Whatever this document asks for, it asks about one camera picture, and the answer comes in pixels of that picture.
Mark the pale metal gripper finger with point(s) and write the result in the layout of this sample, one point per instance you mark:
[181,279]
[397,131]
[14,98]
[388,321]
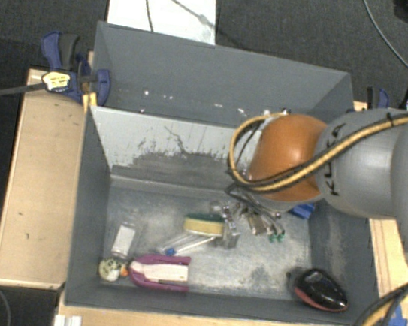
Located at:
[226,212]
[230,238]

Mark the yellow and green sponge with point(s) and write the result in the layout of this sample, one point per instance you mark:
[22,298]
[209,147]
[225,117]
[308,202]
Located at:
[203,225]

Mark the clear plastic tube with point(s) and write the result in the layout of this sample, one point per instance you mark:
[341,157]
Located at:
[188,242]

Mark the blue ribbed object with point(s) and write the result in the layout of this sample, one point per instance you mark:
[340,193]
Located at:
[303,210]

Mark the purple and white stapler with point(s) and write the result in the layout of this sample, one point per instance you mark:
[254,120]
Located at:
[165,272]

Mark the black and red computer mouse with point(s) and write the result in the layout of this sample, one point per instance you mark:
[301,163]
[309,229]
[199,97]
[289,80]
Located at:
[321,292]

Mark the white patterned ball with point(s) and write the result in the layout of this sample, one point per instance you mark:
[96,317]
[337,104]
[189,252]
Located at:
[109,269]

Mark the grey metal bin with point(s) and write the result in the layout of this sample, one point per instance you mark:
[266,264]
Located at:
[186,80]

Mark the pale wood board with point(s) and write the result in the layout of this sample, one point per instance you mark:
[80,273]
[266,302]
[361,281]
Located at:
[41,187]

